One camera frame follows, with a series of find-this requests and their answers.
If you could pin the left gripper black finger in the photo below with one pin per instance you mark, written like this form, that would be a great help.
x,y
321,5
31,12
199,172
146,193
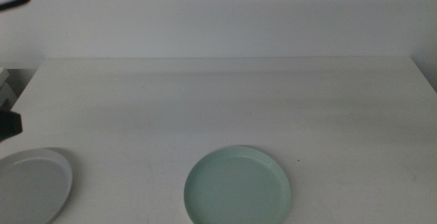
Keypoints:
x,y
10,125

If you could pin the grey shallow bowl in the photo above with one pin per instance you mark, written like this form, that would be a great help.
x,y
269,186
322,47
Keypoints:
x,y
34,183

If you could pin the pale green shallow bowl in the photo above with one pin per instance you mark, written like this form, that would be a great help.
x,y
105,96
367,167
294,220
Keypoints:
x,y
235,190

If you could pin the white shelf unit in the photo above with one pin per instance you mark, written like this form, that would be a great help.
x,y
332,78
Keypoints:
x,y
4,94

